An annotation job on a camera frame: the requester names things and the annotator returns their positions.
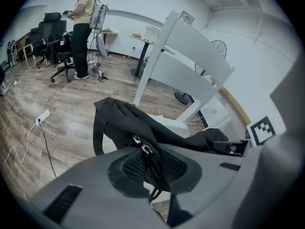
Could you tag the white wood-edged desk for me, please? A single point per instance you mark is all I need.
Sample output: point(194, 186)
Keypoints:
point(214, 113)

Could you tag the white box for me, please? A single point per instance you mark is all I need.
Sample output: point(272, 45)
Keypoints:
point(152, 33)

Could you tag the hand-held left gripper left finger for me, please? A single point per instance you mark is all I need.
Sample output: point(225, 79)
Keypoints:
point(95, 199)

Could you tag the grey wall electrical panel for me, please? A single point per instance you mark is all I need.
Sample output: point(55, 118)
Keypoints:
point(188, 18)

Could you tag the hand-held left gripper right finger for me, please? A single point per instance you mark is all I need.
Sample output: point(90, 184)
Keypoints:
point(214, 187)

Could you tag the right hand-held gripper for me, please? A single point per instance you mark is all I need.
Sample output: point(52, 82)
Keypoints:
point(281, 175)

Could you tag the grey hanging device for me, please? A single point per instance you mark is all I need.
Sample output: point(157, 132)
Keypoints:
point(101, 44)

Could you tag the wooden desk black pedestal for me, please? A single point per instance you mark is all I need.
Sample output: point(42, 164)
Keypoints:
point(143, 54)

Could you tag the black office chair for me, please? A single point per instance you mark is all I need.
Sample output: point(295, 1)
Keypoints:
point(51, 30)
point(35, 39)

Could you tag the white table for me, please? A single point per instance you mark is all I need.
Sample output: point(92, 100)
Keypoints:
point(23, 47)

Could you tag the black backpack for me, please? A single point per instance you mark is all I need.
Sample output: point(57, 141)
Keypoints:
point(133, 125)

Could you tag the black standing fan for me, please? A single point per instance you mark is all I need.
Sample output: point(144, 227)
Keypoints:
point(183, 98)

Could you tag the metal rack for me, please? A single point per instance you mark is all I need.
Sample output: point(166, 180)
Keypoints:
point(10, 54)

